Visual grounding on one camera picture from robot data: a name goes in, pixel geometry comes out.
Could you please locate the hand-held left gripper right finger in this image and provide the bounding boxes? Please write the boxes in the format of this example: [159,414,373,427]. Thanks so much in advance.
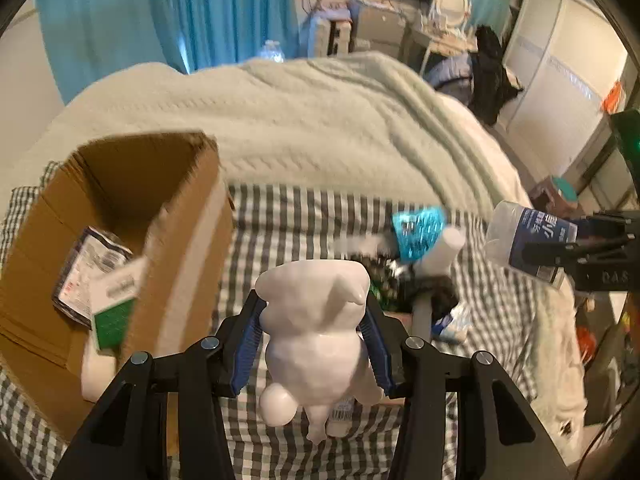
[361,292,571,480]

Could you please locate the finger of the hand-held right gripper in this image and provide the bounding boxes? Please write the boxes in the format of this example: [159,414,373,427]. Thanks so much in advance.
[521,240,602,268]
[575,212,640,237]

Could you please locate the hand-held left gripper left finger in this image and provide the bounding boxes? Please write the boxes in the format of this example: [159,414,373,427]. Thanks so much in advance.
[52,292,268,480]

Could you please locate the clear water bottle blue label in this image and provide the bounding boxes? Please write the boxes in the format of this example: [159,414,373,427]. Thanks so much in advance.
[484,200,581,288]

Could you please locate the white animal figurine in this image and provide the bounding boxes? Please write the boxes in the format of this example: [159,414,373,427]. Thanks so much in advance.
[256,259,387,445]

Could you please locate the brown cardboard box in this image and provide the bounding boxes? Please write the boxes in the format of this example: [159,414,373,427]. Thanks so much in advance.
[0,131,236,456]

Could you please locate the blue foil packet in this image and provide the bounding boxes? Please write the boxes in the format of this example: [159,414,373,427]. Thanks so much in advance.
[391,206,447,263]

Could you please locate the white barcode bottle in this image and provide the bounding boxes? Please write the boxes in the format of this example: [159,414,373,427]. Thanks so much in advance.
[327,400,358,436]

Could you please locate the orange bag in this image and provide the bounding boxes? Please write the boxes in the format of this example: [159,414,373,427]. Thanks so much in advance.
[575,327,598,361]

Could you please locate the blue and white small packet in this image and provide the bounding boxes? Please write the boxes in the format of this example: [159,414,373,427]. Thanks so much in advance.
[432,305,471,343]

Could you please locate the black crumpled item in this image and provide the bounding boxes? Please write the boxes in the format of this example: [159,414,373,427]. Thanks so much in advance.
[397,260,460,316]

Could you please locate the white plastic tube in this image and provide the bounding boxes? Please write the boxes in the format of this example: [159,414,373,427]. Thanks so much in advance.
[422,227,466,281]

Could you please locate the orange hanging item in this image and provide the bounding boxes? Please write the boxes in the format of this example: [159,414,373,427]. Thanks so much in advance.
[602,81,626,111]

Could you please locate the grey checked cloth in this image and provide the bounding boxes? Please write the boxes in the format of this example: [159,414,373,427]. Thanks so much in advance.
[0,160,566,480]

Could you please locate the green and white carton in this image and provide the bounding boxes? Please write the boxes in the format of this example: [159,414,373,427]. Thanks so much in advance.
[90,255,151,351]

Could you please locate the white plastic container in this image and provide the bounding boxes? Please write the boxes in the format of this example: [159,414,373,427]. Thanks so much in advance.
[81,347,121,403]

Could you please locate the white wardrobe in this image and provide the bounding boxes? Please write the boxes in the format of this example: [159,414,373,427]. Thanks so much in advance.
[500,0,631,196]

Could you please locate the white and dark pouch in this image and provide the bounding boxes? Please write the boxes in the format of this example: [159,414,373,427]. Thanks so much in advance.
[52,226,135,328]

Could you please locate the dark hanging clothes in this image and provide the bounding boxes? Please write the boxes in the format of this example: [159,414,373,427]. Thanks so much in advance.
[470,25,523,126]

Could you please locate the blue and white jacket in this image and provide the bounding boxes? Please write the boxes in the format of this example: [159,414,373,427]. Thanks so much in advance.
[425,55,476,96]

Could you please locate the light green knitted blanket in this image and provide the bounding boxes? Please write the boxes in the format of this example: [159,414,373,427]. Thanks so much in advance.
[0,52,588,431]

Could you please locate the white round mirror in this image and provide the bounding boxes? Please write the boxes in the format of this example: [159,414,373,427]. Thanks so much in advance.
[429,0,471,31]

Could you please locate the grey cabinet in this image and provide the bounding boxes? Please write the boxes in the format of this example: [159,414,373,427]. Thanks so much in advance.
[350,2,411,53]

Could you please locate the wide blue curtain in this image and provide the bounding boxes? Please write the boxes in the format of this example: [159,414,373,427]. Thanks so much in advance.
[35,0,301,106]

